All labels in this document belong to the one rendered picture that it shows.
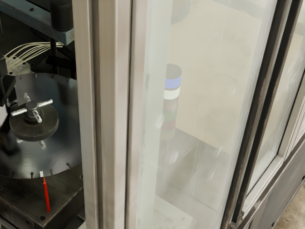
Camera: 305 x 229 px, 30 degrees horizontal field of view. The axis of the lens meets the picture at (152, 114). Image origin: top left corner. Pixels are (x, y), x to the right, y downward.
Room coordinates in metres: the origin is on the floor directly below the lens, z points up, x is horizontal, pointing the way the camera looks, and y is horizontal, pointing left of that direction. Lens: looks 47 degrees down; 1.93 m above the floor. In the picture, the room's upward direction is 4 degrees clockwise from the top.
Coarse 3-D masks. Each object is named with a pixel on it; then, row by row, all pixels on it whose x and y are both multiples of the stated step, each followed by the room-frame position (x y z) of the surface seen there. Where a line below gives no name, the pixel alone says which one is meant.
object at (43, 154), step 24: (48, 96) 0.96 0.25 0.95; (72, 96) 0.97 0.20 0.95; (0, 120) 0.88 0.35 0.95; (72, 120) 0.89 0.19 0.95; (0, 144) 0.80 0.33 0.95; (24, 144) 0.81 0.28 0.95; (48, 144) 0.81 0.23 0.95; (72, 144) 0.82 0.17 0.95; (0, 168) 0.74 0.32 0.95; (24, 168) 0.74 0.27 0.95; (48, 168) 0.75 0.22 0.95
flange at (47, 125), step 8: (24, 104) 0.92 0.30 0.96; (40, 112) 0.89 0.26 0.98; (48, 112) 0.90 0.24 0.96; (56, 112) 0.91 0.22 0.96; (16, 120) 0.87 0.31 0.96; (24, 120) 0.87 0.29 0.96; (32, 120) 0.86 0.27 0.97; (48, 120) 0.88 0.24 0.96; (56, 120) 0.88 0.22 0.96; (16, 128) 0.85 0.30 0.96; (24, 128) 0.85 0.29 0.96; (32, 128) 0.85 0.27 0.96; (40, 128) 0.85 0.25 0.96; (48, 128) 0.85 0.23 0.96; (24, 136) 0.83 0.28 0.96; (32, 136) 0.83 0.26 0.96; (40, 136) 0.83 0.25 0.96
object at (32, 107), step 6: (24, 96) 0.91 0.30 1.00; (30, 102) 0.89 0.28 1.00; (36, 102) 0.89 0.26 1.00; (42, 102) 0.90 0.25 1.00; (48, 102) 0.90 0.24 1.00; (24, 108) 0.87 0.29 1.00; (30, 108) 0.87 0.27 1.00; (36, 108) 0.87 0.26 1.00; (12, 114) 0.85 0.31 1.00; (30, 114) 0.87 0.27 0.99; (36, 114) 0.86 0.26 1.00
